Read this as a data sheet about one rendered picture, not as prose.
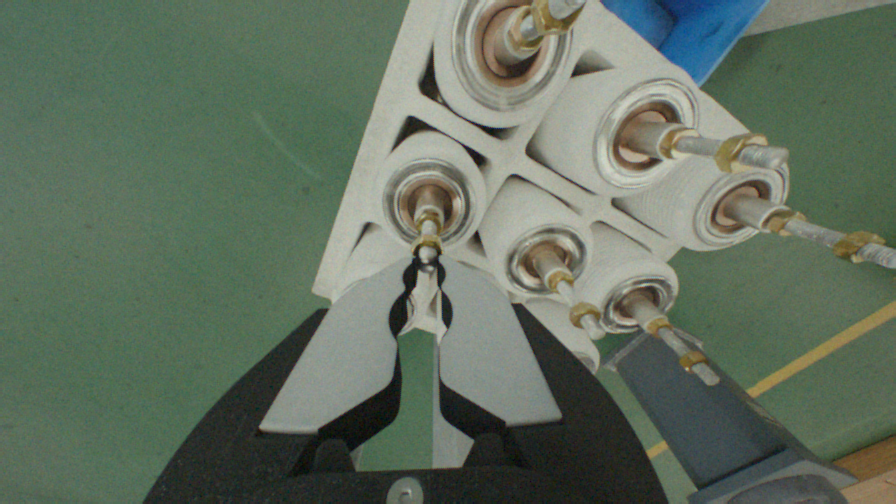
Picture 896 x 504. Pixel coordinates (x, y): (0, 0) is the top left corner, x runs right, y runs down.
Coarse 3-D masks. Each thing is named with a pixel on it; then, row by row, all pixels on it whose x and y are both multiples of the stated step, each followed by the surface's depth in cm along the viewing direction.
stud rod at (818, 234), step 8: (792, 224) 18; (800, 224) 18; (808, 224) 18; (792, 232) 18; (800, 232) 18; (808, 232) 18; (816, 232) 17; (824, 232) 17; (832, 232) 17; (816, 240) 17; (824, 240) 17; (832, 240) 16; (864, 248) 15; (872, 248) 15; (880, 248) 15; (888, 248) 15; (864, 256) 15; (872, 256) 15; (880, 256) 15; (888, 256) 14; (880, 264) 15; (888, 264) 14
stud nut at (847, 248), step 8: (856, 232) 16; (864, 232) 15; (840, 240) 16; (848, 240) 16; (856, 240) 15; (864, 240) 15; (872, 240) 15; (880, 240) 15; (840, 248) 16; (848, 248) 16; (856, 248) 15; (840, 256) 16; (848, 256) 16; (856, 256) 16
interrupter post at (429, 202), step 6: (420, 198) 20; (426, 198) 20; (432, 198) 20; (438, 198) 20; (420, 204) 19; (426, 204) 18; (432, 204) 18; (438, 204) 19; (420, 210) 18; (426, 210) 18; (432, 210) 18; (438, 210) 18; (414, 216) 18
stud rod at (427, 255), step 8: (424, 224) 17; (432, 224) 17; (424, 232) 16; (432, 232) 16; (424, 248) 14; (432, 248) 14; (424, 256) 13; (432, 256) 13; (424, 264) 13; (432, 264) 13; (424, 272) 13
